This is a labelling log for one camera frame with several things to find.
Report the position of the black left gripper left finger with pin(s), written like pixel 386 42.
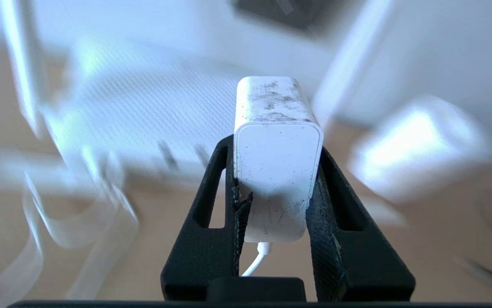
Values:
pixel 198 256

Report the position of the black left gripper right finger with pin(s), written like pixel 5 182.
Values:
pixel 357 265

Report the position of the white power adapter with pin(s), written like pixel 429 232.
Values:
pixel 278 162

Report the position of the white router with antennas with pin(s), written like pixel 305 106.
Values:
pixel 151 111

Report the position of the white toilet paper roll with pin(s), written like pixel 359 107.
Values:
pixel 417 145

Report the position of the grey wall socket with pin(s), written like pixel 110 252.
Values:
pixel 297 13

